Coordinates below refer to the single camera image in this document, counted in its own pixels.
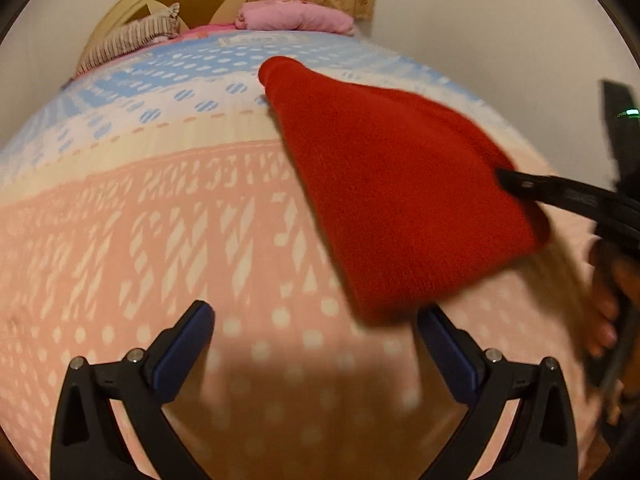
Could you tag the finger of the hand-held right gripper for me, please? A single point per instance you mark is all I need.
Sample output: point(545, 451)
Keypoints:
point(560, 192)

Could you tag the striped pillow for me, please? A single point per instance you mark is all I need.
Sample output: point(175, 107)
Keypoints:
point(130, 35)

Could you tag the red knit sweater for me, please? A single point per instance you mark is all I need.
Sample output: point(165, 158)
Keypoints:
point(390, 180)

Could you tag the pink folded blanket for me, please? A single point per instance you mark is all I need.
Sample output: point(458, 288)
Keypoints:
point(295, 16)

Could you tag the pink blue patterned blanket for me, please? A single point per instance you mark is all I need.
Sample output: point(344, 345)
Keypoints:
point(150, 210)

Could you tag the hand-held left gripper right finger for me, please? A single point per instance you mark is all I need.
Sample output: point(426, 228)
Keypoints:
point(447, 350)

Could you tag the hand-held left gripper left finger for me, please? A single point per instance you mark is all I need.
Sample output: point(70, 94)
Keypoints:
point(187, 345)

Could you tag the person's right hand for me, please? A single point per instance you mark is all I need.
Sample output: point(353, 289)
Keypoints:
point(605, 310)

